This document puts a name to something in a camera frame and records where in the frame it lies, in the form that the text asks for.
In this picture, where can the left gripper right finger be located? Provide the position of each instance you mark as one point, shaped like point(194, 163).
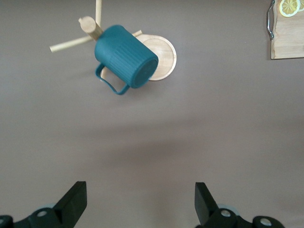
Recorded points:
point(206, 206)

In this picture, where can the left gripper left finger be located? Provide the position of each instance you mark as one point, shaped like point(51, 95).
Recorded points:
point(71, 204)

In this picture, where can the teal cup yellow inside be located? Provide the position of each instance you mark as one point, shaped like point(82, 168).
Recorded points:
point(123, 54)

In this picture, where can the wooden mug rack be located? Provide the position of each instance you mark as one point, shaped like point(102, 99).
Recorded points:
point(164, 54)

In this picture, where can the bamboo cutting board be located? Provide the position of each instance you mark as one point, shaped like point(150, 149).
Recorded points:
point(287, 35)

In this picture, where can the lemon slice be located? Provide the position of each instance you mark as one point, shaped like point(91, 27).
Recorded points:
point(302, 6)
point(288, 8)

